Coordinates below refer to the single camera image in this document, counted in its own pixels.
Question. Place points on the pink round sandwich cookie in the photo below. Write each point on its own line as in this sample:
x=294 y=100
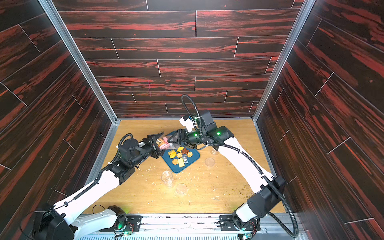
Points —
x=163 y=143

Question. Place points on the aluminium front rail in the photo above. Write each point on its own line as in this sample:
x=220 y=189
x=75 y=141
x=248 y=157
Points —
x=191 y=227

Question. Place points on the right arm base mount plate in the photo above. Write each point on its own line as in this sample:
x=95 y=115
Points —
x=226 y=223

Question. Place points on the clear jar with pink cookies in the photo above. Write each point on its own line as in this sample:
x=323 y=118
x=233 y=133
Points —
x=172 y=146

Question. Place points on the pale yellow rectangular biscuit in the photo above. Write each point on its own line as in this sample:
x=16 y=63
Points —
x=181 y=163

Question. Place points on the clear jar lid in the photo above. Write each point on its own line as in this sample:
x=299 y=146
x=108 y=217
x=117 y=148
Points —
x=181 y=189
x=210 y=162

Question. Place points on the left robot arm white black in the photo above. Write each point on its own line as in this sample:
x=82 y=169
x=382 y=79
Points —
x=63 y=220

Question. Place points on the yellow square waffle cookie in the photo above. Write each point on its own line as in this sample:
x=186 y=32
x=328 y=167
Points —
x=171 y=151

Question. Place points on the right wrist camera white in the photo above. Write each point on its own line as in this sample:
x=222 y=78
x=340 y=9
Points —
x=188 y=122

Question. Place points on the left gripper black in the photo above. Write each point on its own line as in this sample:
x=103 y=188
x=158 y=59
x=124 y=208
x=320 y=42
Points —
x=155 y=151

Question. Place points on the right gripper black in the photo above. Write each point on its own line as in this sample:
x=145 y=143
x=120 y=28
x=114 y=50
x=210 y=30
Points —
x=181 y=136

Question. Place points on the clear jar with yellow cookies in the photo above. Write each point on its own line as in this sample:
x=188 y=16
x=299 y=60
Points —
x=167 y=179

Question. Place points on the teal plastic tray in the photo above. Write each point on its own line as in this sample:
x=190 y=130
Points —
x=176 y=168

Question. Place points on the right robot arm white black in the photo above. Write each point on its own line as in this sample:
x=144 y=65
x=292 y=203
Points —
x=268 y=189

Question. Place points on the clear jar with star cookies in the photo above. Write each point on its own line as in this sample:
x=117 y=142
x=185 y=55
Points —
x=213 y=151

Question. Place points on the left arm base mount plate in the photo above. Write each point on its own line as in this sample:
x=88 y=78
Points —
x=128 y=223

